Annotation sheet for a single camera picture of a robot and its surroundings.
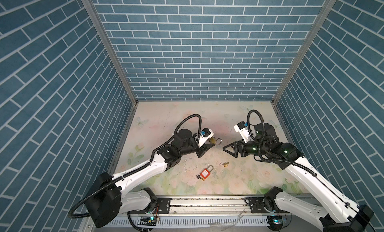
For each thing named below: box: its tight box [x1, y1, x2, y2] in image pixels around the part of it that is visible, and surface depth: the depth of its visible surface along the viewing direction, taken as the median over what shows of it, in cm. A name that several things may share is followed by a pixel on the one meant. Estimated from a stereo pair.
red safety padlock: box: [196, 164, 214, 182], surface depth 85 cm
